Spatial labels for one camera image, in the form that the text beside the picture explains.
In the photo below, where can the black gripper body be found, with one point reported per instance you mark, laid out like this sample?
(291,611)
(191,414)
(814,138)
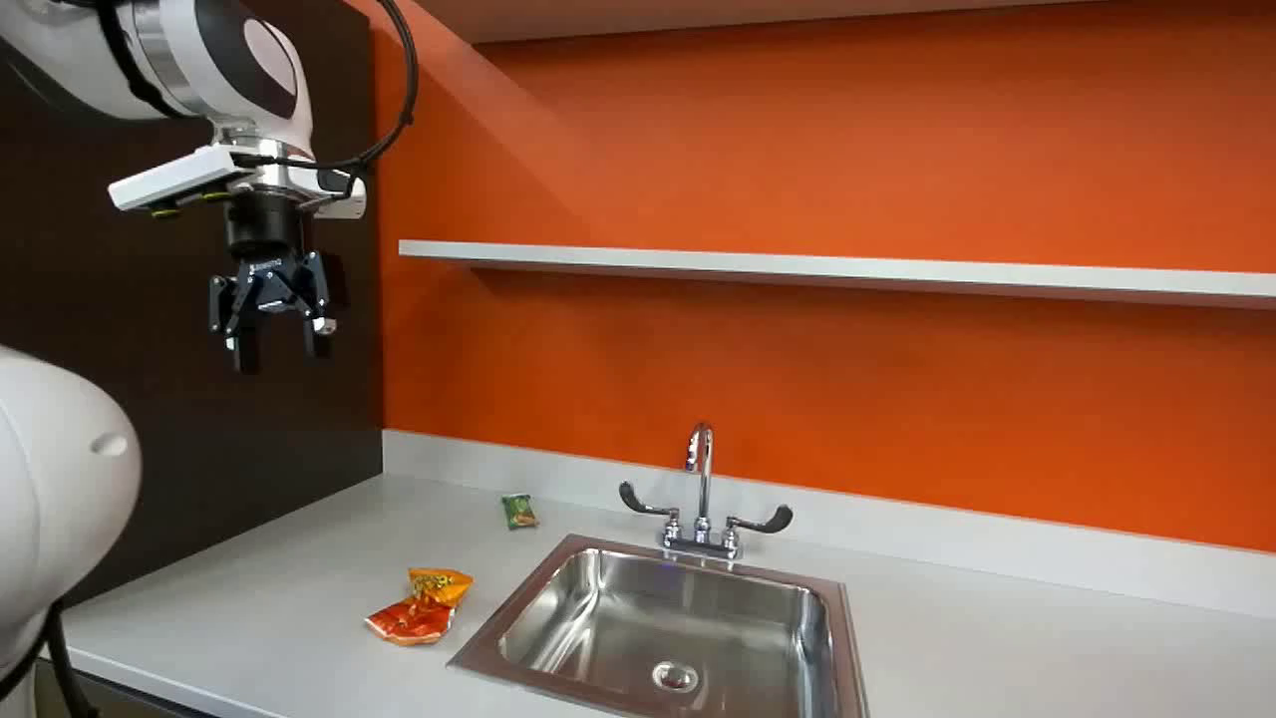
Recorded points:
(268,244)

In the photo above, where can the red and orange packet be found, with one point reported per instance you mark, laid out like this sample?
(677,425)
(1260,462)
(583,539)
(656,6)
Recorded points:
(422,606)

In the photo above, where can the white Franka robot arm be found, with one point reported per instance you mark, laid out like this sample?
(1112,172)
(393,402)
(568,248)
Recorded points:
(199,55)

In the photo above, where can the stainless steel sink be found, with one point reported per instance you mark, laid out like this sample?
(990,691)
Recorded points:
(663,631)

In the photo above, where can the thin white wall shelf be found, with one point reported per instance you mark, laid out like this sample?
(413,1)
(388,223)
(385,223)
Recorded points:
(849,271)

